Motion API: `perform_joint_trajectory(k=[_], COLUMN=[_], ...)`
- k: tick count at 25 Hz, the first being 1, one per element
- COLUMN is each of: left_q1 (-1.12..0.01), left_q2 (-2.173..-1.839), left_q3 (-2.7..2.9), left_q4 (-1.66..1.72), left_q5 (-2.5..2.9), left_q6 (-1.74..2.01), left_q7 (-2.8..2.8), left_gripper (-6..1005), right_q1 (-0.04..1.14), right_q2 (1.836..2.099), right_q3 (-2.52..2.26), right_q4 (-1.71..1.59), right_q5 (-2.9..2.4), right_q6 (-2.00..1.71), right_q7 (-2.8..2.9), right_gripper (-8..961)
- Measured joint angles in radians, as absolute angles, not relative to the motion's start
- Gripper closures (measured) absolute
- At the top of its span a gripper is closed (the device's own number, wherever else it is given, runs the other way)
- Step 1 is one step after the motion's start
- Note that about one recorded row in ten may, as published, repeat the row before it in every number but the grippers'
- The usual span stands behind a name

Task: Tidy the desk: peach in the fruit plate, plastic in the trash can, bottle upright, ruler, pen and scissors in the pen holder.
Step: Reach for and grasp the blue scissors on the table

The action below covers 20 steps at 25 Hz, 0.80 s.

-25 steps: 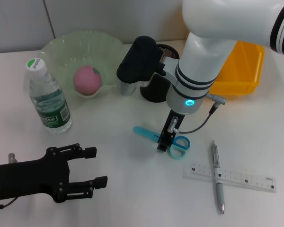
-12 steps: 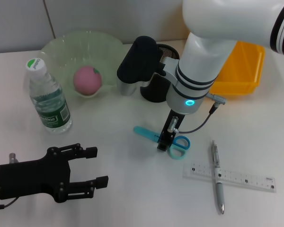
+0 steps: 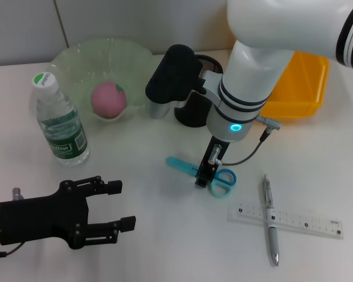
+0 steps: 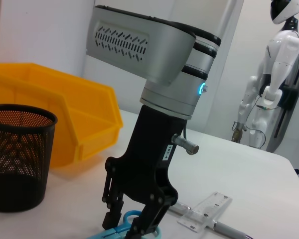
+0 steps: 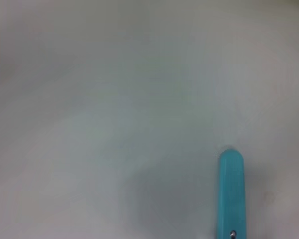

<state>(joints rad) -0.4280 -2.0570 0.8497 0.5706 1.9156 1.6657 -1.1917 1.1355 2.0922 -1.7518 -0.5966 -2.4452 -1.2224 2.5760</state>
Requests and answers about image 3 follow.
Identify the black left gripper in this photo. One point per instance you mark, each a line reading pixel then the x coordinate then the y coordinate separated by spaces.
pixel 41 220

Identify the yellow plastic bin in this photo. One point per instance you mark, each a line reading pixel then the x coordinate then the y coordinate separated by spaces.
pixel 303 88

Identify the blue scissors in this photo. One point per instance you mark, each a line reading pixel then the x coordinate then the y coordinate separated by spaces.
pixel 223 188

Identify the silver ballpoint pen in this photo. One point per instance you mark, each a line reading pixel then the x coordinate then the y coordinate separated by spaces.
pixel 272 235

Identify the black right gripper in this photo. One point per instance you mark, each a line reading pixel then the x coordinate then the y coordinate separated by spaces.
pixel 210 170

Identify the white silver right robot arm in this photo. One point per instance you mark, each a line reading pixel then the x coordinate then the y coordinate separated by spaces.
pixel 267 44

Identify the clear plastic ruler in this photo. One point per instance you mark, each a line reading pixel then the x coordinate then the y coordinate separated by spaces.
pixel 300 220

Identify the pale green glass fruit plate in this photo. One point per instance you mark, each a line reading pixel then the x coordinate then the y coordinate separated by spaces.
pixel 106 61

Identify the black mesh pen holder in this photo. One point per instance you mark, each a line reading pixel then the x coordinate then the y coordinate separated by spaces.
pixel 194 114

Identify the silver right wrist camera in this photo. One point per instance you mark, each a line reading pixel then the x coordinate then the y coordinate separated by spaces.
pixel 173 79

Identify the clear green-label water bottle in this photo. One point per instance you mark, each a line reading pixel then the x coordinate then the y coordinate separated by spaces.
pixel 61 126

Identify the pink peach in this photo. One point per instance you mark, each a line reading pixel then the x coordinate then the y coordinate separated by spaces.
pixel 109 100

